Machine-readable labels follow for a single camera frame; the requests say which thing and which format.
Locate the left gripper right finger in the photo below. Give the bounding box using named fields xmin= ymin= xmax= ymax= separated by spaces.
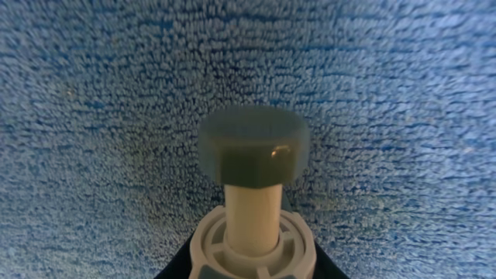
xmin=312 ymin=241 xmax=350 ymax=279

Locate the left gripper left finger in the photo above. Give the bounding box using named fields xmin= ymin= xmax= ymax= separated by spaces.
xmin=153 ymin=235 xmax=193 ymax=279

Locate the blue cloth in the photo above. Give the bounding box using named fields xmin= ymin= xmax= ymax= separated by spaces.
xmin=0 ymin=0 xmax=496 ymax=279

